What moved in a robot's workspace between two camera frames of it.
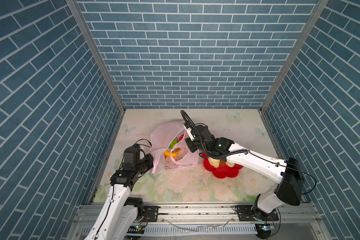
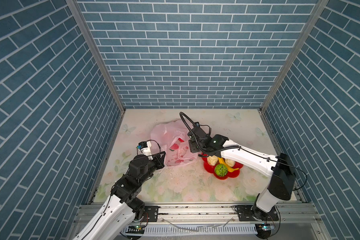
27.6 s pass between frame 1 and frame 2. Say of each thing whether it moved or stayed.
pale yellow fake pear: stayed
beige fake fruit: stayed
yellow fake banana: moved
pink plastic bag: stayed
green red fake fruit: moved
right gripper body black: stayed
